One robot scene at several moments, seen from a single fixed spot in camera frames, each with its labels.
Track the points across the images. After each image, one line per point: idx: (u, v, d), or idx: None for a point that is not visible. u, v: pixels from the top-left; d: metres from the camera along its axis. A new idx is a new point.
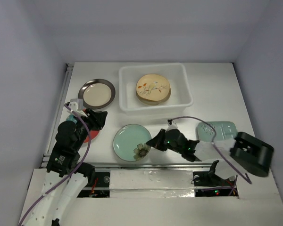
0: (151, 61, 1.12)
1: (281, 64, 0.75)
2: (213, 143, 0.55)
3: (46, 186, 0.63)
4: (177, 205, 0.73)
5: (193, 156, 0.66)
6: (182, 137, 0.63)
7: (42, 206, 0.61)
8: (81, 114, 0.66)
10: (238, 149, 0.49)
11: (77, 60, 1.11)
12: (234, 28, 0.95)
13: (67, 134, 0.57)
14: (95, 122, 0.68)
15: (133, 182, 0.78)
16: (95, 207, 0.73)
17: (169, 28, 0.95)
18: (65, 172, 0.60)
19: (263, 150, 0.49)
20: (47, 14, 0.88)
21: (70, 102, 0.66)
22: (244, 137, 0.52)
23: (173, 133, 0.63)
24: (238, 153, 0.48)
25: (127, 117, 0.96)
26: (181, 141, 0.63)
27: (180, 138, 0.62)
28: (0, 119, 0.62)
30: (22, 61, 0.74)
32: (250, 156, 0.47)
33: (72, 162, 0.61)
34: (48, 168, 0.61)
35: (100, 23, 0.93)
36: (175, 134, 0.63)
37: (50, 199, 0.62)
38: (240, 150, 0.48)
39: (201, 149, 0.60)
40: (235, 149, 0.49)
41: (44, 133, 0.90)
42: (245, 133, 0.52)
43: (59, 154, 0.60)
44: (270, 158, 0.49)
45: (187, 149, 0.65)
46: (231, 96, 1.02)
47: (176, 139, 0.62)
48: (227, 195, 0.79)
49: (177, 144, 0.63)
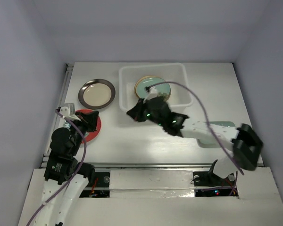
0: (150, 61, 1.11)
1: (281, 63, 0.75)
2: (210, 127, 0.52)
3: (46, 194, 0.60)
4: (177, 205, 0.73)
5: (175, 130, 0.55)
6: (166, 107, 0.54)
7: (44, 215, 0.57)
8: (74, 117, 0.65)
10: (239, 142, 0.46)
11: (77, 60, 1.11)
12: (235, 28, 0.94)
13: (62, 141, 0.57)
14: (89, 124, 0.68)
15: (133, 182, 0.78)
16: (95, 207, 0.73)
17: (169, 28, 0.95)
18: (63, 179, 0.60)
19: (259, 148, 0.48)
20: (47, 14, 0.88)
21: (61, 108, 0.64)
22: (247, 130, 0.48)
23: (157, 101, 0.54)
24: (240, 146, 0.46)
25: (127, 117, 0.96)
26: (163, 108, 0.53)
27: (164, 107, 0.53)
28: (0, 119, 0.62)
30: (22, 62, 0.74)
32: (249, 152, 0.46)
33: (70, 168, 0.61)
34: (46, 176, 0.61)
35: (100, 23, 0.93)
36: (158, 103, 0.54)
37: (52, 208, 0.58)
38: (242, 144, 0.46)
39: (192, 129, 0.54)
40: (236, 141, 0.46)
41: (44, 133, 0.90)
42: (248, 125, 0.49)
43: (56, 162, 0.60)
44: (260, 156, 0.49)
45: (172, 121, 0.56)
46: (232, 96, 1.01)
47: (159, 107, 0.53)
48: (226, 195, 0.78)
49: (159, 112, 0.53)
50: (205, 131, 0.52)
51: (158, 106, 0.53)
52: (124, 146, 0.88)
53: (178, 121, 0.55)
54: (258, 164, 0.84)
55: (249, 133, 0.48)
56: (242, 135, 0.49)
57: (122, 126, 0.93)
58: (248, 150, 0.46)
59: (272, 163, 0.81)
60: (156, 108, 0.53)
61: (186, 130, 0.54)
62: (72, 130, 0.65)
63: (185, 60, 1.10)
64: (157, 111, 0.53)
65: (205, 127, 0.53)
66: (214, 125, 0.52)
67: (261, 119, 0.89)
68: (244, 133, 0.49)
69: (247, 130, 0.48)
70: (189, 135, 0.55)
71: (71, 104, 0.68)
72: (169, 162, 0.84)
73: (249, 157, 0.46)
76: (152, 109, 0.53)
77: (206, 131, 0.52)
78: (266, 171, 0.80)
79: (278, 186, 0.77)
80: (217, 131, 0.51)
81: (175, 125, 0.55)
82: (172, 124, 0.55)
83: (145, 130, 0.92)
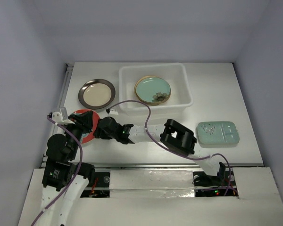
0: (150, 61, 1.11)
1: (281, 63, 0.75)
2: (146, 128, 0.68)
3: (45, 200, 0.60)
4: (177, 205, 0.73)
5: (126, 138, 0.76)
6: (112, 123, 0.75)
7: (44, 221, 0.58)
8: (68, 122, 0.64)
10: (167, 136, 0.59)
11: (77, 60, 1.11)
12: (235, 28, 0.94)
13: (58, 149, 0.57)
14: (84, 125, 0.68)
15: (133, 182, 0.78)
16: (95, 207, 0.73)
17: (169, 28, 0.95)
18: (62, 185, 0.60)
19: (187, 135, 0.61)
20: (47, 14, 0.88)
21: (54, 114, 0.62)
22: (172, 124, 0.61)
23: (105, 120, 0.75)
24: (167, 139, 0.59)
25: (127, 117, 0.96)
26: (110, 124, 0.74)
27: (111, 123, 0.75)
28: (0, 119, 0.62)
30: (22, 63, 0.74)
32: (176, 142, 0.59)
33: (68, 174, 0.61)
34: (45, 183, 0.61)
35: (100, 23, 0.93)
36: (106, 121, 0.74)
37: (51, 214, 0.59)
38: (168, 136, 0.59)
39: (135, 133, 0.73)
40: (163, 136, 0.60)
41: (44, 133, 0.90)
42: (173, 120, 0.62)
43: (54, 168, 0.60)
44: (191, 141, 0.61)
45: (122, 132, 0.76)
46: (232, 96, 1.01)
47: (106, 124, 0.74)
48: (223, 195, 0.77)
49: (108, 128, 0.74)
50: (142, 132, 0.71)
51: (106, 123, 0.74)
52: (124, 146, 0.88)
53: (126, 131, 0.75)
54: (258, 164, 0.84)
55: (173, 125, 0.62)
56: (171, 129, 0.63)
57: None
58: (176, 141, 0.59)
59: (272, 163, 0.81)
60: (105, 125, 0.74)
61: (131, 136, 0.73)
62: (68, 135, 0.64)
63: (185, 60, 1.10)
64: (106, 127, 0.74)
65: (143, 129, 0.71)
66: (149, 127, 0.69)
67: (261, 119, 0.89)
68: (171, 127, 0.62)
69: (171, 124, 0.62)
70: (135, 139, 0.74)
71: (63, 108, 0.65)
72: (169, 162, 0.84)
73: (178, 146, 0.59)
76: (103, 126, 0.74)
77: (144, 132, 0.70)
78: (266, 171, 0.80)
79: (278, 186, 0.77)
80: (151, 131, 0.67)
81: (124, 134, 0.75)
82: (121, 134, 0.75)
83: None
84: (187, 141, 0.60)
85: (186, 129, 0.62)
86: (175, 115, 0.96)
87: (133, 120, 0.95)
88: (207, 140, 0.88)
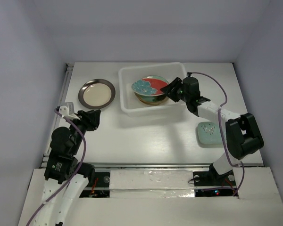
0: (150, 61, 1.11)
1: (280, 63, 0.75)
2: (219, 108, 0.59)
3: (46, 194, 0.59)
4: (178, 205, 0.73)
5: (194, 107, 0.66)
6: (196, 86, 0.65)
7: (44, 214, 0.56)
8: (73, 117, 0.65)
10: (235, 123, 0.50)
11: (77, 60, 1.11)
12: (234, 29, 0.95)
13: (62, 141, 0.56)
14: (89, 123, 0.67)
15: (133, 182, 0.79)
16: (95, 207, 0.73)
17: (168, 28, 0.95)
18: (63, 178, 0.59)
19: (254, 141, 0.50)
20: (47, 15, 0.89)
21: (61, 107, 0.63)
22: (249, 118, 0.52)
23: (191, 79, 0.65)
24: (233, 125, 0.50)
25: (128, 117, 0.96)
26: (194, 87, 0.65)
27: (194, 85, 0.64)
28: (0, 119, 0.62)
30: (22, 62, 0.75)
32: (240, 135, 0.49)
33: (70, 168, 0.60)
34: (46, 175, 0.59)
35: (100, 24, 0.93)
36: (192, 80, 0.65)
37: (52, 206, 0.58)
38: (236, 124, 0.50)
39: (206, 108, 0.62)
40: (232, 120, 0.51)
41: (44, 133, 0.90)
42: (253, 117, 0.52)
43: (56, 161, 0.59)
44: (253, 148, 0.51)
45: (195, 100, 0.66)
46: (231, 95, 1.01)
47: (189, 83, 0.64)
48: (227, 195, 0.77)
49: (188, 87, 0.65)
50: (214, 110, 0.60)
51: (190, 81, 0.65)
52: (124, 146, 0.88)
53: (199, 101, 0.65)
54: (258, 164, 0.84)
55: (250, 120, 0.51)
56: (244, 125, 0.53)
57: (122, 127, 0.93)
58: (239, 133, 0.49)
59: (271, 163, 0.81)
60: (187, 83, 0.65)
61: (201, 107, 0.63)
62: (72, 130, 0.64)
63: (184, 60, 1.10)
64: (187, 85, 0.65)
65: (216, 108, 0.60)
66: (222, 109, 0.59)
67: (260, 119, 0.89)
68: (245, 122, 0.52)
69: (248, 119, 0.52)
70: (203, 113, 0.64)
71: (70, 103, 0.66)
72: (169, 162, 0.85)
73: (237, 139, 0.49)
76: (185, 83, 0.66)
77: (215, 110, 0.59)
78: (266, 171, 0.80)
79: (278, 186, 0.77)
80: (223, 112, 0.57)
81: (196, 103, 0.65)
82: (194, 101, 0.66)
83: (145, 131, 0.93)
84: (249, 144, 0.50)
85: (258, 135, 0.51)
86: (175, 119, 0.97)
87: (134, 119, 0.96)
88: (207, 139, 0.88)
